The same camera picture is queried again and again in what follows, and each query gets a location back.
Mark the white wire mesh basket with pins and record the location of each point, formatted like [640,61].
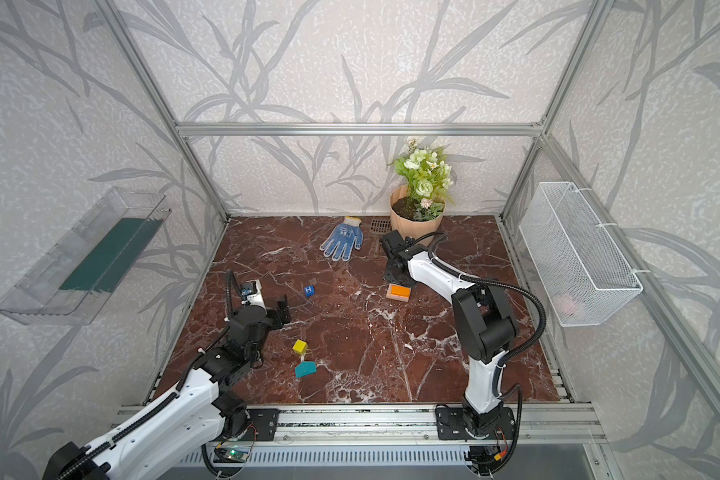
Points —
[574,253]

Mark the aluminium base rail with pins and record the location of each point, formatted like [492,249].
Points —
[414,424]

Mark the orange wood block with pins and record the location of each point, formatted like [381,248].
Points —
[400,291]

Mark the green circuit board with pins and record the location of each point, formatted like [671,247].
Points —
[231,455]

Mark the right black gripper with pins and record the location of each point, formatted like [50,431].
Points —
[393,248]

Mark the teal block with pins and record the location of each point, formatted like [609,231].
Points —
[305,368]

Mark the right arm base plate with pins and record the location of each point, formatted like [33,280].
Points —
[464,423]

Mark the flower pot with plant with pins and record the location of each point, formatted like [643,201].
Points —
[417,207]

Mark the clear plastic wall shelf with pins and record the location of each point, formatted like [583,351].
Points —
[73,281]

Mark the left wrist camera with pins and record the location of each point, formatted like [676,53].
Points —
[250,293]

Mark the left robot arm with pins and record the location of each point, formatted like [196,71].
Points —
[199,408]

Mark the yellow cube block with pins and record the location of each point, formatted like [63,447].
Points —
[300,347]

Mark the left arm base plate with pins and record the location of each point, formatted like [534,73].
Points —
[261,425]

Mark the brown slotted plastic scoop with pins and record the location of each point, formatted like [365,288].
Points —
[379,227]

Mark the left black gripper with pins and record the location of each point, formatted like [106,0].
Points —
[278,312]

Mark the pink object in basket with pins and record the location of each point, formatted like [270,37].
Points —
[566,305]

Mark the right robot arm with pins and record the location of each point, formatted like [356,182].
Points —
[485,323]

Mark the blue dotted work glove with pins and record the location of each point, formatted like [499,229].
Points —
[343,240]

